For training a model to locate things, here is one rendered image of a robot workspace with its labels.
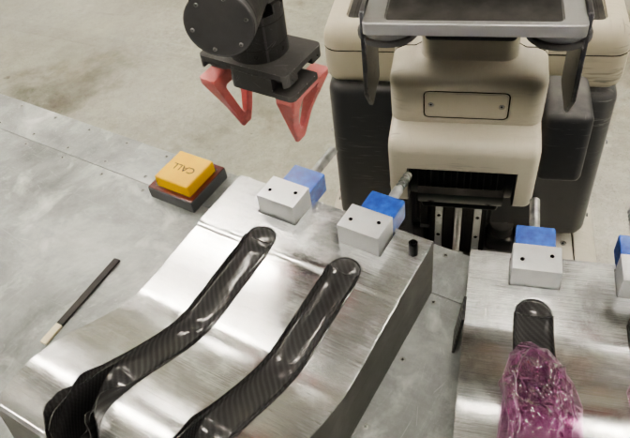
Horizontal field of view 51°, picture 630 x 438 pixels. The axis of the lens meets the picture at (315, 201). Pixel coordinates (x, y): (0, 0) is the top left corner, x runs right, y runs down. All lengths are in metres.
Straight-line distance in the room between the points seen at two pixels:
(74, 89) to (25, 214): 1.83
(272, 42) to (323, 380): 0.32
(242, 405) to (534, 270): 0.33
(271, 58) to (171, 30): 2.43
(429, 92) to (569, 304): 0.38
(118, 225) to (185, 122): 1.54
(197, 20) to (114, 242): 0.47
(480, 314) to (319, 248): 0.18
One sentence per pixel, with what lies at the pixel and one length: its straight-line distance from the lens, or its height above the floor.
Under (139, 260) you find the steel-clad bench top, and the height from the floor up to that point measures 0.80.
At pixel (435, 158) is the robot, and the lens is 1.00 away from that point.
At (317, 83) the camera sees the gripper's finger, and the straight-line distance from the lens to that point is 0.65.
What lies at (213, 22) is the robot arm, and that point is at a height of 1.19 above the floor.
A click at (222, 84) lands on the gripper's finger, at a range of 0.68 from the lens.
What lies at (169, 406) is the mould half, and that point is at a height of 0.93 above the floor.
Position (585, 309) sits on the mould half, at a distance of 0.74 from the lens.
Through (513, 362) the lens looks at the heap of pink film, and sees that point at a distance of 0.65.
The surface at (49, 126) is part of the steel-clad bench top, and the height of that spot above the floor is 0.80.
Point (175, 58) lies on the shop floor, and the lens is 2.84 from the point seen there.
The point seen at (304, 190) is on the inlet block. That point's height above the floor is 0.92.
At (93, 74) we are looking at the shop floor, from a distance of 2.89.
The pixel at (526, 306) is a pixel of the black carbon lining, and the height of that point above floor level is 0.85.
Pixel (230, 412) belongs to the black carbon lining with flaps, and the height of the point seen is 0.91.
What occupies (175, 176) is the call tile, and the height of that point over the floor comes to 0.84.
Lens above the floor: 1.44
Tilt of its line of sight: 45 degrees down
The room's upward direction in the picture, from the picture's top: 8 degrees counter-clockwise
